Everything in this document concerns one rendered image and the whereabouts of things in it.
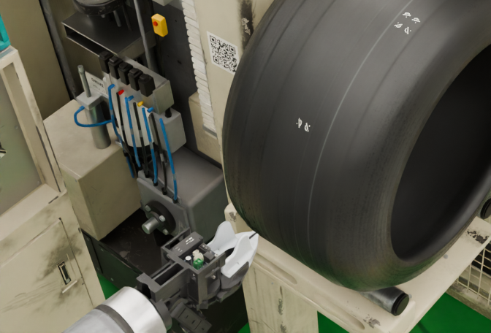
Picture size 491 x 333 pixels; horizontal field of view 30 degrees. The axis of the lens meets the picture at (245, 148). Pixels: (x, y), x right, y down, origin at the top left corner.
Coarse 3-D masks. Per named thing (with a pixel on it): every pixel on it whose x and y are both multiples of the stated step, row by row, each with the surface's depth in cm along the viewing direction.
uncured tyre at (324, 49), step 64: (320, 0) 133; (384, 0) 130; (448, 0) 128; (256, 64) 135; (320, 64) 129; (384, 64) 125; (448, 64) 128; (256, 128) 135; (320, 128) 128; (384, 128) 126; (448, 128) 177; (256, 192) 140; (320, 192) 130; (384, 192) 131; (448, 192) 173; (320, 256) 139; (384, 256) 141
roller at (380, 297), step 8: (384, 288) 160; (392, 288) 160; (368, 296) 162; (376, 296) 161; (384, 296) 160; (392, 296) 159; (400, 296) 159; (376, 304) 162; (384, 304) 160; (392, 304) 159; (400, 304) 159; (392, 312) 159; (400, 312) 161
